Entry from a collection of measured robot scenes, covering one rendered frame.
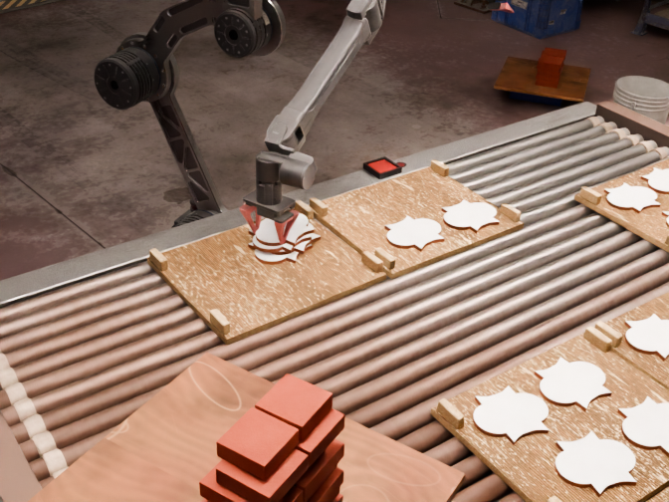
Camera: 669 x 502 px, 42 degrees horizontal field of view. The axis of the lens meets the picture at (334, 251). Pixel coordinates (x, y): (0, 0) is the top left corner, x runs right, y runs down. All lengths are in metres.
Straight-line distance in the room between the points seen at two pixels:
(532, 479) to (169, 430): 0.60
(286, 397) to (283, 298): 0.81
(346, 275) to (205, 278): 0.31
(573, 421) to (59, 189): 3.08
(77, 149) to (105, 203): 0.58
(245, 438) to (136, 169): 3.43
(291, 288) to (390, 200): 0.45
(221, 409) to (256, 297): 0.46
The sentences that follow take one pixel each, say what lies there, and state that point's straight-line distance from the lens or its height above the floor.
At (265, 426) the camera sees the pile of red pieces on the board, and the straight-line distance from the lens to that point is 1.03.
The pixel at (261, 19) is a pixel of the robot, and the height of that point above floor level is 1.17.
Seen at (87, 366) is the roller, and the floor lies 0.92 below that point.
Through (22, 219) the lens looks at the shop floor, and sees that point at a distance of 4.08.
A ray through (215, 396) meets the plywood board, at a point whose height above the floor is 1.04.
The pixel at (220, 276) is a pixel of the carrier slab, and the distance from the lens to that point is 1.93.
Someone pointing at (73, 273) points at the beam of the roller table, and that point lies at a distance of 2.02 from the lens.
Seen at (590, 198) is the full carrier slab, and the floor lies 0.95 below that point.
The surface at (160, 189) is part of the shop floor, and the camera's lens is 4.19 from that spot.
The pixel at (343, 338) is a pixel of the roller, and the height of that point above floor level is 0.92.
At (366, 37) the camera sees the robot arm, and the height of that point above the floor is 1.35.
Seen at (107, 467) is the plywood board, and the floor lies 1.04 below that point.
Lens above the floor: 2.04
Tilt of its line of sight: 33 degrees down
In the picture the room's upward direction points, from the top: 2 degrees clockwise
